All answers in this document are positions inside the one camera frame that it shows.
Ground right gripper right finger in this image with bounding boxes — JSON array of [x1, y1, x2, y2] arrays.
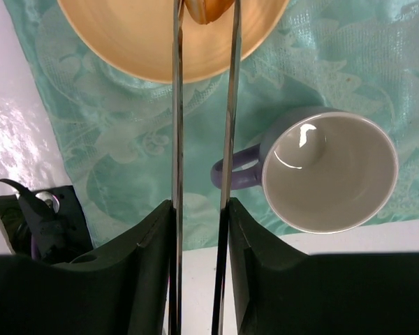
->
[[229, 199, 419, 334]]

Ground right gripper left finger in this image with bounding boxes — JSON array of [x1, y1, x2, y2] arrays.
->
[[0, 200, 172, 334]]

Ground round bun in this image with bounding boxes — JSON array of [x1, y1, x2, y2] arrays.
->
[[184, 0, 234, 24]]

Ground metal tongs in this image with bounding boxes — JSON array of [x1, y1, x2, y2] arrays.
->
[[168, 1, 242, 334]]

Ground purple mug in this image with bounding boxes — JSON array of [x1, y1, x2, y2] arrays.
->
[[231, 106, 399, 234]]

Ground teal patterned placemat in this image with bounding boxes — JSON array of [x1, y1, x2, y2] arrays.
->
[[5, 1, 419, 246]]

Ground yellow plate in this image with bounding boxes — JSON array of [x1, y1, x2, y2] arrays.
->
[[59, 0, 288, 84]]

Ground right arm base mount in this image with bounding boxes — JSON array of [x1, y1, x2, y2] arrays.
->
[[0, 179, 93, 265]]

